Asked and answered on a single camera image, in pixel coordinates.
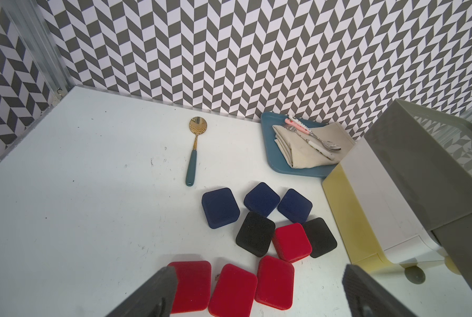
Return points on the black brooch box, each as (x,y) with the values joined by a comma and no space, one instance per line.
(255,234)
(320,237)

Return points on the white handled fork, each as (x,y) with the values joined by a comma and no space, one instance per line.
(318,148)

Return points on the navy brooch box middle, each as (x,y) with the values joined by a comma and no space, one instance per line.
(262,200)

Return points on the black brooch box right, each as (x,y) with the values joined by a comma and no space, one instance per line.
(320,237)

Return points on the navy brooch box left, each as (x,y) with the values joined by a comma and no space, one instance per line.
(220,208)

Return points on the red brooch box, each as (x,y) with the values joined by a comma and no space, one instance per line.
(194,286)
(275,287)
(291,243)
(234,292)

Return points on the black brooch box left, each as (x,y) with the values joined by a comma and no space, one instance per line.
(255,234)

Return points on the navy brooch box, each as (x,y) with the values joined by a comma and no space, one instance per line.
(262,200)
(295,207)
(220,208)

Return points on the three-drawer storage cabinet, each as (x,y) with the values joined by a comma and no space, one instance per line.
(403,193)

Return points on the beige folded napkin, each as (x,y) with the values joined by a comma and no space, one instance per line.
(304,152)

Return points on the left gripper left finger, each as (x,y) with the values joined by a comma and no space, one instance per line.
(154,298)

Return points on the blue tray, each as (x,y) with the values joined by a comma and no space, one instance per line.
(275,157)

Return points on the pink handled spoon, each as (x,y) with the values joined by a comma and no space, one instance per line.
(296,126)

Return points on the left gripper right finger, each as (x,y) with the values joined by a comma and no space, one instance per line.
(366,297)

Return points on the navy brooch box right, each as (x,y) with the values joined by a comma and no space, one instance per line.
(295,207)

